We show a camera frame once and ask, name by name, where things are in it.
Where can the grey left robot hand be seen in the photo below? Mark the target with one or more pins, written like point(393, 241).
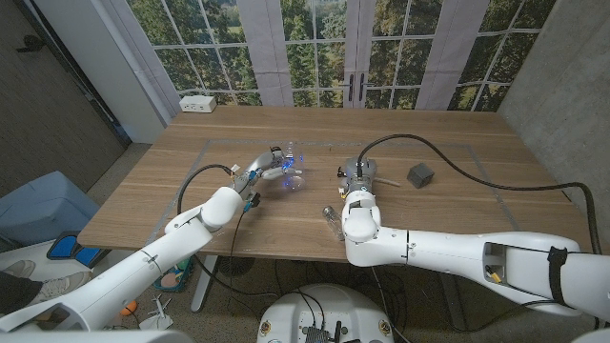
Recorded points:
point(262, 164)

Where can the clear plastic spray bottle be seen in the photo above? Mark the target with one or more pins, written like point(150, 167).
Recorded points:
point(294, 183)

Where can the black spray head white tube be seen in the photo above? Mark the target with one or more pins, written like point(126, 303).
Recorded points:
point(388, 181)

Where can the grey cube speaker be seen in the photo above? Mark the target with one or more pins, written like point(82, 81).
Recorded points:
point(420, 175)

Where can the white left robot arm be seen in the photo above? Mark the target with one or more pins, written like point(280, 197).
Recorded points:
point(143, 259)

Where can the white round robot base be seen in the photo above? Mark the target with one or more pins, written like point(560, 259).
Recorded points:
point(329, 309)

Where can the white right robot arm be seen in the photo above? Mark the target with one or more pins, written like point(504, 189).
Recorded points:
point(453, 252)

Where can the white power strip box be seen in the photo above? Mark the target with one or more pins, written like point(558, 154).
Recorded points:
point(197, 103)

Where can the small clear glass jar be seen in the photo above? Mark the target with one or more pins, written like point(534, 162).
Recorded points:
point(332, 219)

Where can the printed window backdrop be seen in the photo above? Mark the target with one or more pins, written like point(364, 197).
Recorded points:
point(305, 47)

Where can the white table leg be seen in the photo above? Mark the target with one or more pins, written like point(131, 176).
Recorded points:
point(204, 286)

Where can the teal toy basket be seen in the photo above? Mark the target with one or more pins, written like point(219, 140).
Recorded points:
point(171, 281)

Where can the white toy airplane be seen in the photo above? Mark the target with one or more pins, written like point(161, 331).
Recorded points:
point(159, 316)

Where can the orange ball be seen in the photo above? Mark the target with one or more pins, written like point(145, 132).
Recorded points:
point(128, 308)

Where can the blue and black foot pedal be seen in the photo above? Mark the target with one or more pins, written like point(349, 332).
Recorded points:
point(67, 248)

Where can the blue-grey plastic bin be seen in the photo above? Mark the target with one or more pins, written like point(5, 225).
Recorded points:
point(43, 209)

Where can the dark wooden door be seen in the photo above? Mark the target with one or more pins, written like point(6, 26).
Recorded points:
point(43, 109)

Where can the grey table leg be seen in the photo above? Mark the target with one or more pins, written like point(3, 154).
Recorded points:
point(453, 300)

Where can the white robot torso shell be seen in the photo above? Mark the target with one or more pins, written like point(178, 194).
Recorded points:
point(95, 337)

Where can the dark trouser leg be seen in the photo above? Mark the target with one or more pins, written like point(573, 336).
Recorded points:
point(16, 293)

